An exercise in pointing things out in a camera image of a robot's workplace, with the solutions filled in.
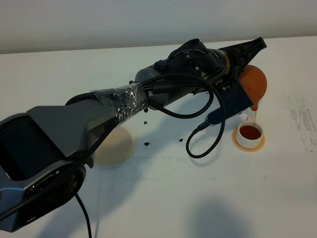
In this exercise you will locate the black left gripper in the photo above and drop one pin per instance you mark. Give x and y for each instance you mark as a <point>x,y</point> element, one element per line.
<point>219,67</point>

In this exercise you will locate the brown clay teapot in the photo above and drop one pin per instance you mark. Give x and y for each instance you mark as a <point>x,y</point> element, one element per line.
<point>254,83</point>

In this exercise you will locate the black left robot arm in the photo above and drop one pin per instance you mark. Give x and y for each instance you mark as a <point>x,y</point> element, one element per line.
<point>44,151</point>

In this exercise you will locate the beige round teapot coaster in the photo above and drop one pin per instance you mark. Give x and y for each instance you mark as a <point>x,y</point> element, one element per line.
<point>115,149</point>

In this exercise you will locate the near orange cup coaster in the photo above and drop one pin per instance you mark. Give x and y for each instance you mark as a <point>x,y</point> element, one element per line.
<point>257,148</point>

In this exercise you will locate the near white teacup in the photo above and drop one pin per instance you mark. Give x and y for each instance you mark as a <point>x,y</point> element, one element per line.
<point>249,133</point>

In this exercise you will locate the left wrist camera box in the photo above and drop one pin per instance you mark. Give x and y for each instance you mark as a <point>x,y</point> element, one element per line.
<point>235,100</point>

